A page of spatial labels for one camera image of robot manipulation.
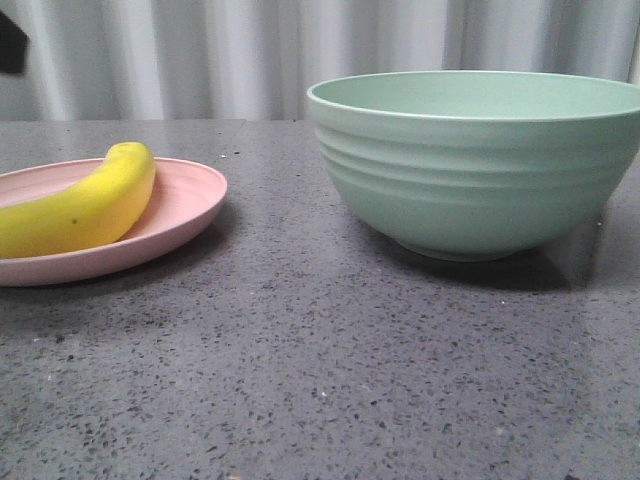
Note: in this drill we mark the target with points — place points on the green ribbed bowl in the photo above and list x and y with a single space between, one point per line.
475 165

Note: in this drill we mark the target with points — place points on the yellow banana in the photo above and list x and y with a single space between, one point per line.
95 211

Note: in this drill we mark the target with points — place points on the pink plate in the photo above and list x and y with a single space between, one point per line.
186 198

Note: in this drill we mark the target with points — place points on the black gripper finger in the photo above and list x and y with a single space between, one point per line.
13 47

